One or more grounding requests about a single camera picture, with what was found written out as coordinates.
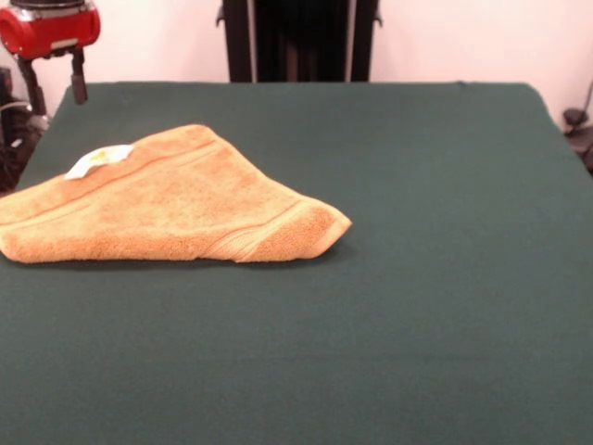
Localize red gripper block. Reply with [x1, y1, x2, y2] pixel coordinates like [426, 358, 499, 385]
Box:
[0, 6, 102, 117]

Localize tan terry cloth towel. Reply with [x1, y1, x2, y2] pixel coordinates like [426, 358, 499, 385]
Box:
[0, 123, 354, 264]

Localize dark green table cloth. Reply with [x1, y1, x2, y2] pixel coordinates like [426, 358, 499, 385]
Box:
[0, 82, 593, 445]

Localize black equipment pile with cables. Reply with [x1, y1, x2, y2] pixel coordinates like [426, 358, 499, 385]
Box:
[0, 67, 50, 192]

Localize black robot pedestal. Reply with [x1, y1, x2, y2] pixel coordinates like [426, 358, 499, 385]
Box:
[215, 0, 384, 83]

